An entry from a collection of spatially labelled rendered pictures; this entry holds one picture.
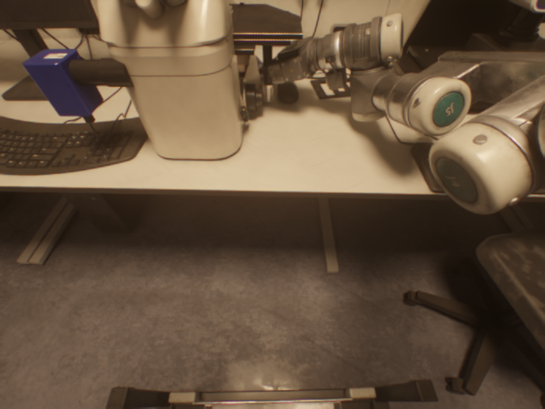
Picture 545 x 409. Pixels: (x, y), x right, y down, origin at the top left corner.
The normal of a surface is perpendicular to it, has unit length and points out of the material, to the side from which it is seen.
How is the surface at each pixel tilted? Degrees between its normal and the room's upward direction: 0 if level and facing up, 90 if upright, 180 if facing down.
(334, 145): 0
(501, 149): 31
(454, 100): 66
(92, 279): 0
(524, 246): 0
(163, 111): 91
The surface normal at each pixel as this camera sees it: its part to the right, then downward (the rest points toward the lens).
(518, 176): 0.01, 0.31
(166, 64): -0.03, 0.78
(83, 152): 0.00, -0.56
